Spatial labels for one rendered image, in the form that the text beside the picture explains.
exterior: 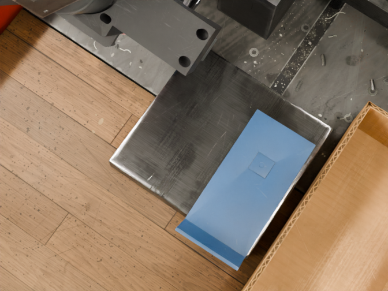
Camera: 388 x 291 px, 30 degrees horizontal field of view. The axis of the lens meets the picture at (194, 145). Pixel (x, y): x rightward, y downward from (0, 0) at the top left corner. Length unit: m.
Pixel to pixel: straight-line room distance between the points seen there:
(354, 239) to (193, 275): 0.17
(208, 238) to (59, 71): 0.24
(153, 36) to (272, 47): 0.26
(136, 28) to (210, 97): 0.21
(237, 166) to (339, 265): 0.14
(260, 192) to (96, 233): 0.17
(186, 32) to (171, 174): 0.21
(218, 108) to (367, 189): 0.17
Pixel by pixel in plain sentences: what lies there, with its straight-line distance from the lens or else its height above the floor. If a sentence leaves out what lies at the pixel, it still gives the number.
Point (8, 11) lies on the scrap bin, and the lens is 0.81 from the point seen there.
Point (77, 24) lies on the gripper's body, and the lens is 0.63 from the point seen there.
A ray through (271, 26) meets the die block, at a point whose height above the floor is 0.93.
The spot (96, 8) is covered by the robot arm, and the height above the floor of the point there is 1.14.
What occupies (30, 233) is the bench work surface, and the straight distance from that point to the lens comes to 0.75.
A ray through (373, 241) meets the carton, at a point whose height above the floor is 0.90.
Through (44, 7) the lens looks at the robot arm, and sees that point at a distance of 0.49.
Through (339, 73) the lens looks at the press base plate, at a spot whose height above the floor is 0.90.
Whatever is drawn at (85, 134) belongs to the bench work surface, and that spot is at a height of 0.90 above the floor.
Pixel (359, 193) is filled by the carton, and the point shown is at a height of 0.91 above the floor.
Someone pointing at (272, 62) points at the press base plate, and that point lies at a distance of 0.79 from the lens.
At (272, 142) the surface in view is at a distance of 0.74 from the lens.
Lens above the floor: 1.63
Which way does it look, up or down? 75 degrees down
